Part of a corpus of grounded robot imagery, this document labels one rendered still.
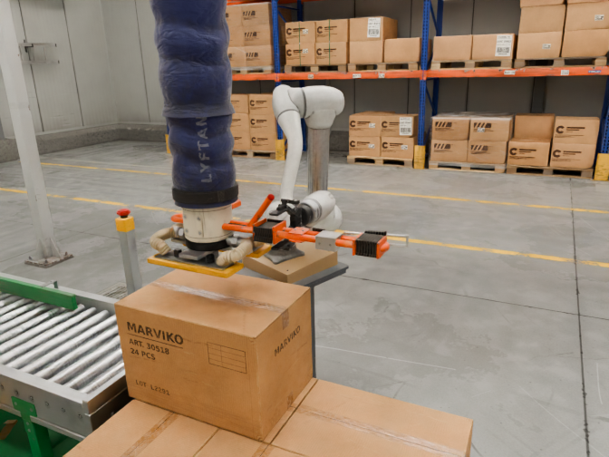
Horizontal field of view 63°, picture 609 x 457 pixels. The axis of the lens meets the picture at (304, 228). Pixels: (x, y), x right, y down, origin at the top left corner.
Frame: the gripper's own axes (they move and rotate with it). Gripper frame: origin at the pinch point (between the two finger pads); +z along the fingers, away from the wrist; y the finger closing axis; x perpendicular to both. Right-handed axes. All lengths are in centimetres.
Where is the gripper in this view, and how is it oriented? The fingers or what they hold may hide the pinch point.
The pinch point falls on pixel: (276, 230)
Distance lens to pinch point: 165.1
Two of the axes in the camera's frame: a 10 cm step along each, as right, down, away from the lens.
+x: -8.9, -1.1, 4.3
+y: 0.3, 9.5, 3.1
